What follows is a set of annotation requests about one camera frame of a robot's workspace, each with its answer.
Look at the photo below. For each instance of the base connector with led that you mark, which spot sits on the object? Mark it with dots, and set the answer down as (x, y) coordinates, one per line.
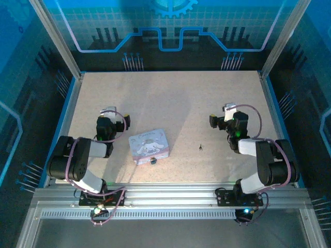
(98, 209)
(245, 212)

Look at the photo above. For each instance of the right base connector with LED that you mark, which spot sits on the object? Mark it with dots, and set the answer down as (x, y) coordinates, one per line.
(245, 212)

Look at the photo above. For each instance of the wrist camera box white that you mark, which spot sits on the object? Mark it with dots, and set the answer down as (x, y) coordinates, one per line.
(108, 110)
(229, 112)

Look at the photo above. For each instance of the aluminium table side rail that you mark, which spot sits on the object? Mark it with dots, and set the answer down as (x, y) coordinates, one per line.
(72, 103)
(274, 108)

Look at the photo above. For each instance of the aluminium frame post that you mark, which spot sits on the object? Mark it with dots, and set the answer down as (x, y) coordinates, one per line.
(55, 38)
(284, 38)

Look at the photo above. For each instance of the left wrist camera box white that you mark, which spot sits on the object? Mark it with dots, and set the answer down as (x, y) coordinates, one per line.
(108, 110)

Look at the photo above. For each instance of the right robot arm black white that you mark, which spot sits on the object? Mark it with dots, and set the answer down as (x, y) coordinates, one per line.
(274, 162)

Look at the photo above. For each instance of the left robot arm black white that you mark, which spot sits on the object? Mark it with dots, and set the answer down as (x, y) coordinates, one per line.
(64, 160)

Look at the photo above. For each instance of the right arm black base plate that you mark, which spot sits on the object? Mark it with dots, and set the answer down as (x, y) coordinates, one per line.
(225, 199)

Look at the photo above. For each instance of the aluminium mounting rail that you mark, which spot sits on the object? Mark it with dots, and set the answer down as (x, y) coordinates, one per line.
(168, 193)

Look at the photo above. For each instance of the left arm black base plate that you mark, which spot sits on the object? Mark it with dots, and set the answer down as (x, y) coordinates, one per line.
(85, 201)

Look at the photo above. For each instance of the pastel cartoon tin box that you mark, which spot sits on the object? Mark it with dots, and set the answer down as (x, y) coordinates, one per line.
(148, 144)

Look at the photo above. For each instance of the left base connector with LED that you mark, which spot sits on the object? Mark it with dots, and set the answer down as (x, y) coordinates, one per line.
(98, 209)

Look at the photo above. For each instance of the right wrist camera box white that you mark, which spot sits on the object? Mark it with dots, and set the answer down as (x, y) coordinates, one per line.
(229, 112)

